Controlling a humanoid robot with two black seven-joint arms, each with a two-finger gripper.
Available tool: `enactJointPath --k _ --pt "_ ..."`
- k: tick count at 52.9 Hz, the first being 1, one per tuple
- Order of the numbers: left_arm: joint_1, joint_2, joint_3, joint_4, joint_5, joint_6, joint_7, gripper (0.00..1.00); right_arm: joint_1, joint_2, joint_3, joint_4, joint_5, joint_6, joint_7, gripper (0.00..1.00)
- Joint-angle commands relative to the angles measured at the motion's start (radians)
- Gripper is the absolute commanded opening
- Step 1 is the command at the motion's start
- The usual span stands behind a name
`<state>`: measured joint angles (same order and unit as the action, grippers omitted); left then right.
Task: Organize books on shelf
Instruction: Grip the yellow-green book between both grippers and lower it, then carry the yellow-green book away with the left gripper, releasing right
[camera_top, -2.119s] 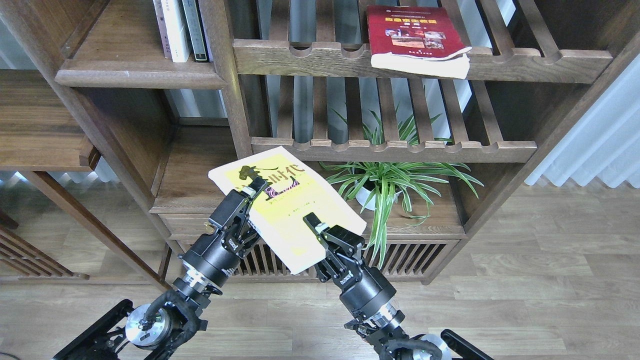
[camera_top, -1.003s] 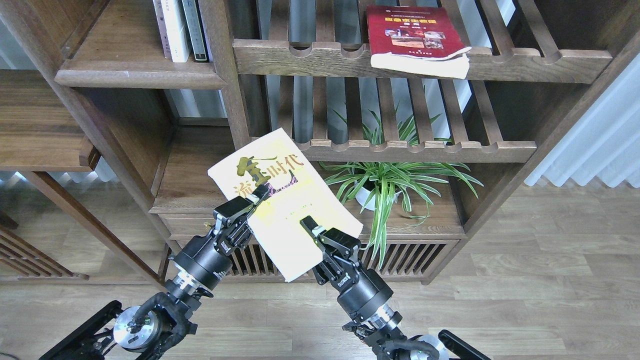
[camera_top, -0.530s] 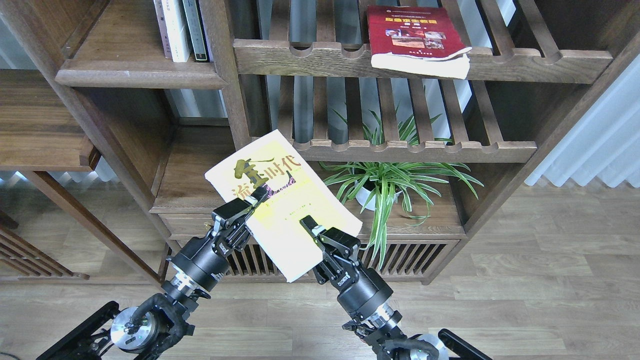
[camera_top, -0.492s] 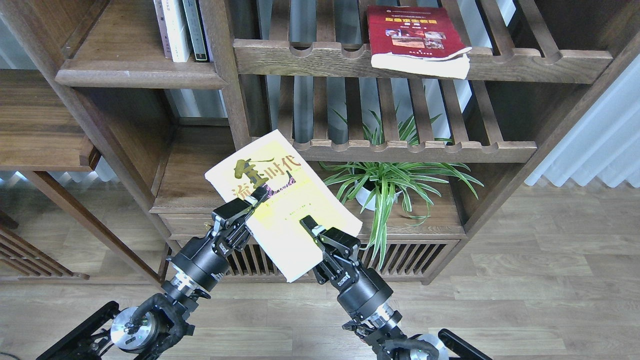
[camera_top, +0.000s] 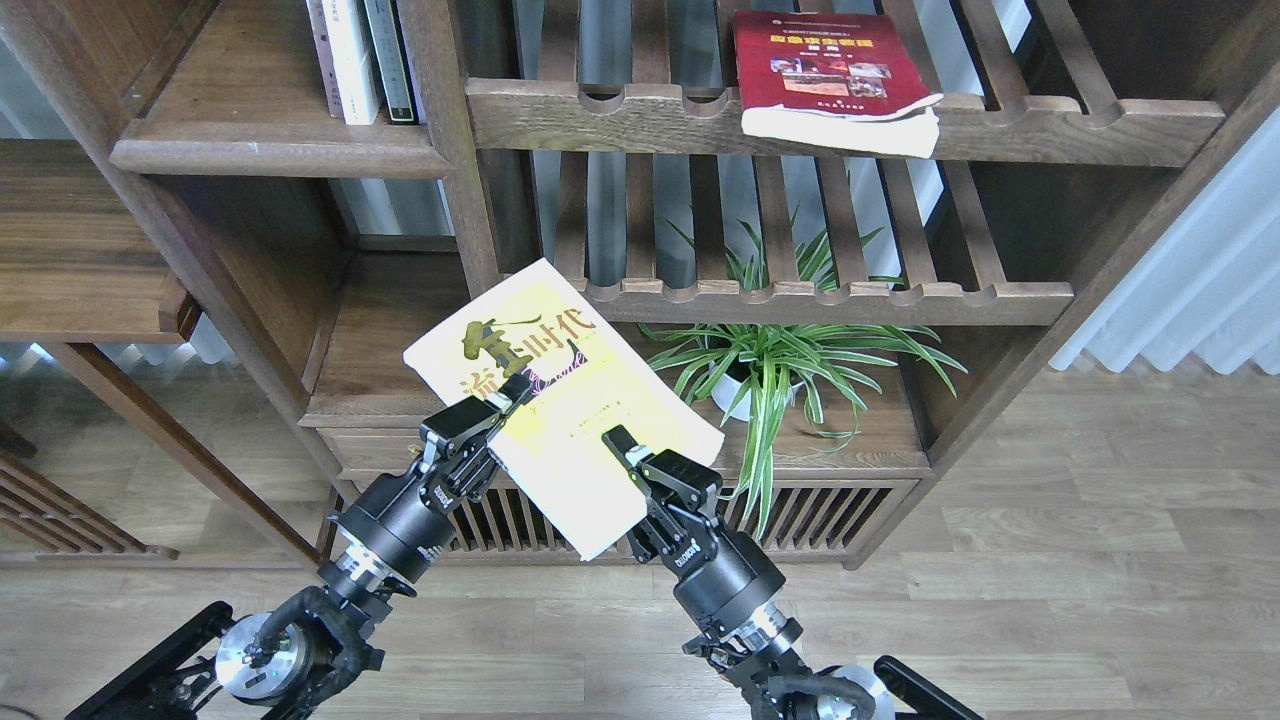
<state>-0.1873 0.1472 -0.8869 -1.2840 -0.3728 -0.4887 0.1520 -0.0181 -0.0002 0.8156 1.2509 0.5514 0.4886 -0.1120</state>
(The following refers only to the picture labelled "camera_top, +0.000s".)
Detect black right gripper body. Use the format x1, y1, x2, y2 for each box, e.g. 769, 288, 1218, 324
628, 450, 787, 651

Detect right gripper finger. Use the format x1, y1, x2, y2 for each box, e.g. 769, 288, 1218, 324
602, 424, 653, 471

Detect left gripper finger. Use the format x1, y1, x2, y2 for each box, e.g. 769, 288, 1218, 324
484, 372, 535, 413

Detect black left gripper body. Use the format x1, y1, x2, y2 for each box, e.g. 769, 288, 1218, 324
328, 398, 506, 601

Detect yellow green book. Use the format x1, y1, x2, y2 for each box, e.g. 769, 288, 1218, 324
403, 260, 724, 561

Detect maroon book white characters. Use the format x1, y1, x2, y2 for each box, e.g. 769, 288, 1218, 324
306, 0, 344, 119

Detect red book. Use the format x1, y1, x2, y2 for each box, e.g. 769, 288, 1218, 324
733, 10, 942, 158

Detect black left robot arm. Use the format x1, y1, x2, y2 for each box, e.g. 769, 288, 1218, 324
70, 373, 532, 719

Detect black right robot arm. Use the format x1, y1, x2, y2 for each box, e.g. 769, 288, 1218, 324
602, 425, 975, 719

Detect white plant pot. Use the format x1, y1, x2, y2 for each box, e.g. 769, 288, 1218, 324
707, 360, 803, 423

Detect green spider plant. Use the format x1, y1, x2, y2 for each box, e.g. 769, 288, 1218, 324
640, 205, 969, 541

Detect dark wooden bookshelf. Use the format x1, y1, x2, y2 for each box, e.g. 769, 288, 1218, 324
3, 1, 1277, 569

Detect dark green upright book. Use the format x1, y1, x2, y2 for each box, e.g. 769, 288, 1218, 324
364, 1, 419, 126

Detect white upright book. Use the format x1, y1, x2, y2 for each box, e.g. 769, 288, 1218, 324
323, 1, 381, 126

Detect white curtain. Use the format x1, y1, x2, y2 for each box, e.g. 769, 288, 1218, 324
1050, 111, 1279, 375

